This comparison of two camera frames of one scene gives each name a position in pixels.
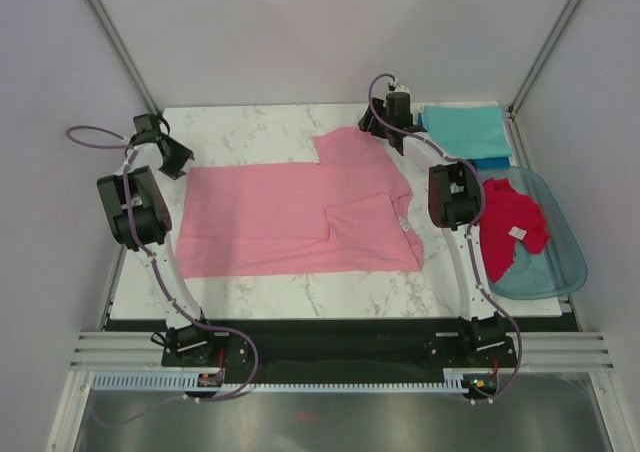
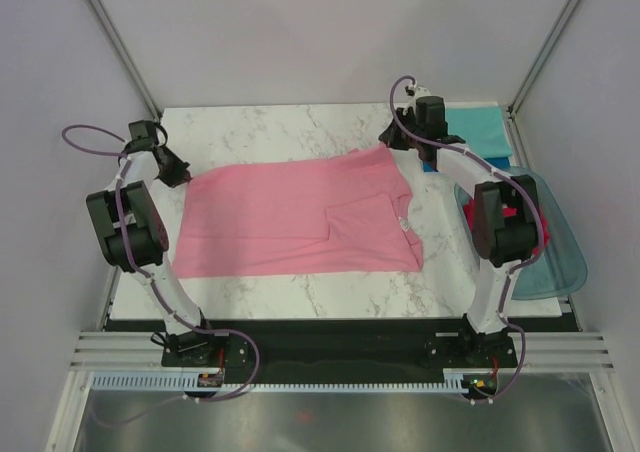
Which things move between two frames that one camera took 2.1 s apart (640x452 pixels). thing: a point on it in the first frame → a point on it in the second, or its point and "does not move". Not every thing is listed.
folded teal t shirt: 473,131 does not move
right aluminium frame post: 514,128 does not move
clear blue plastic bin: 561,269 does not move
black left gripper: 183,154 → 181,175
